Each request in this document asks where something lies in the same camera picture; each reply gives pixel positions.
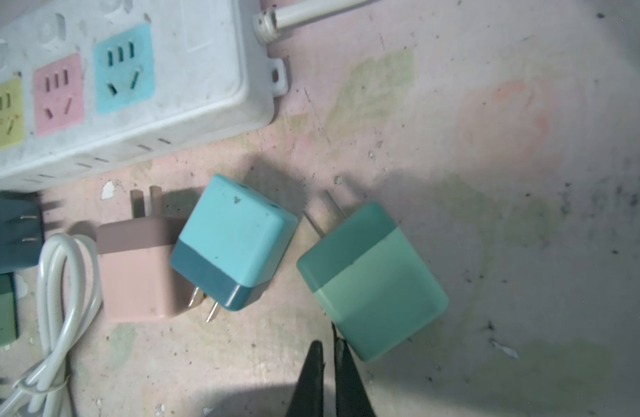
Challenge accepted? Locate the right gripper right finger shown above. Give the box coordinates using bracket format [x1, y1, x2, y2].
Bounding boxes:
[332, 324, 376, 417]

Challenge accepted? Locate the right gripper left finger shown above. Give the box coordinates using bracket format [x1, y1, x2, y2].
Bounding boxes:
[285, 341, 325, 417]

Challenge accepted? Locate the green plug adapter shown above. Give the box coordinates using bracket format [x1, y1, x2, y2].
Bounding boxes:
[0, 274, 18, 348]
[297, 202, 450, 362]

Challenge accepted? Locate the teal plug adapter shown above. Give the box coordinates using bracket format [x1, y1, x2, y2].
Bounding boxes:
[0, 198, 44, 274]
[171, 175, 298, 312]

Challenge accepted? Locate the pink plug adapter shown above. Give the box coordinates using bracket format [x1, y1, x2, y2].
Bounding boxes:
[96, 186, 205, 323]

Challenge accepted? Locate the teal plug adapter top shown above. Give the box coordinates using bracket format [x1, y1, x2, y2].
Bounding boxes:
[0, 198, 44, 274]

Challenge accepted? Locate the white long power strip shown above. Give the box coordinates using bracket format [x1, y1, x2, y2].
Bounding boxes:
[0, 1, 289, 193]

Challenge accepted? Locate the white bundled cable with plug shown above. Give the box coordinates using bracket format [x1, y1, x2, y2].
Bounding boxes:
[0, 233, 103, 417]

